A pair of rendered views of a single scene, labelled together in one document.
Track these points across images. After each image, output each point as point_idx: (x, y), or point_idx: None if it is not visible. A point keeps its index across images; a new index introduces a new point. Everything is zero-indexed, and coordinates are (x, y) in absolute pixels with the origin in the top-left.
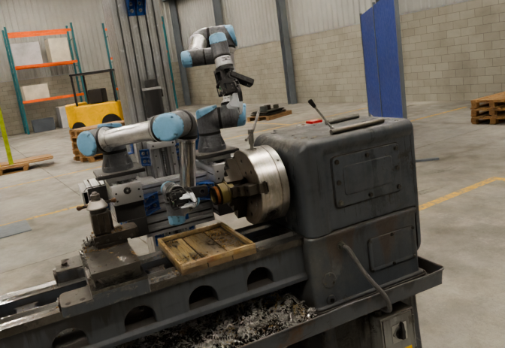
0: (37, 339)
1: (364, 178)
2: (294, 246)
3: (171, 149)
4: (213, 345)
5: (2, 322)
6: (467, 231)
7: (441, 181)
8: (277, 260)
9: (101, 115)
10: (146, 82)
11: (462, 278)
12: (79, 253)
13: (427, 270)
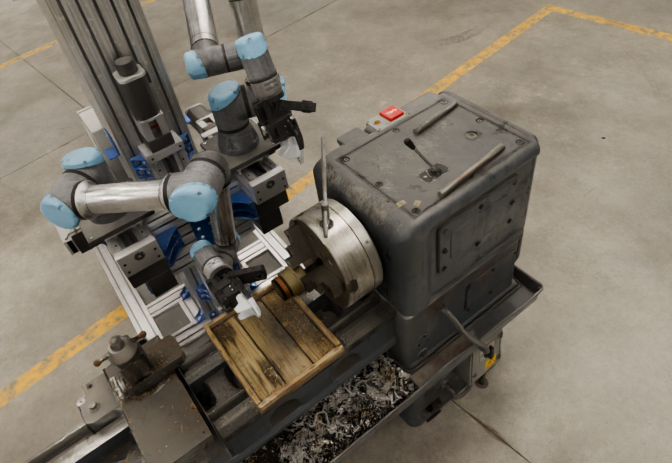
0: None
1: (473, 232)
2: (385, 324)
3: (180, 155)
4: (303, 449)
5: None
6: (523, 112)
7: (486, 13)
8: (366, 341)
9: None
10: (119, 68)
11: None
12: (41, 166)
13: (520, 279)
